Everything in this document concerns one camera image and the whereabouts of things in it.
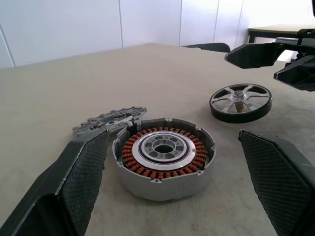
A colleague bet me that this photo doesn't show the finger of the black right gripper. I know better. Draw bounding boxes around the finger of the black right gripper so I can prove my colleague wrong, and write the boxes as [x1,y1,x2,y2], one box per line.
[273,55,315,93]
[224,43,284,69]

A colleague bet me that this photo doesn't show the wooden background table black frame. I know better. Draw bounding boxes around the wooden background table black frame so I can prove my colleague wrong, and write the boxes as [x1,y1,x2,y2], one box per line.
[248,24,315,45]

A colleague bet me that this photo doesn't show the black chair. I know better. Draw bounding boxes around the black chair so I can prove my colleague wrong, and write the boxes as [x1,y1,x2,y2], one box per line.
[183,42,231,53]

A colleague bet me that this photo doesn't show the black rimmed silver spoked rotor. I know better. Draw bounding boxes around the black rimmed silver spoked rotor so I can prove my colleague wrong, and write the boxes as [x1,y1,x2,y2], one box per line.
[209,83,273,123]

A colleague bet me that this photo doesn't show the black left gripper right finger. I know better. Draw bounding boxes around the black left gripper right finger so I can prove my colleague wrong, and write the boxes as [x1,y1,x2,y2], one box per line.
[238,129,315,236]

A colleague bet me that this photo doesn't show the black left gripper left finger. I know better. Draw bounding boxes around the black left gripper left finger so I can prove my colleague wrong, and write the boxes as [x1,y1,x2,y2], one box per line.
[0,129,110,236]

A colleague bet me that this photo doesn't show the silver motor stator copper coils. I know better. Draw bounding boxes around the silver motor stator copper coils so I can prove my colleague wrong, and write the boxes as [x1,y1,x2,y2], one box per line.
[112,117,217,201]

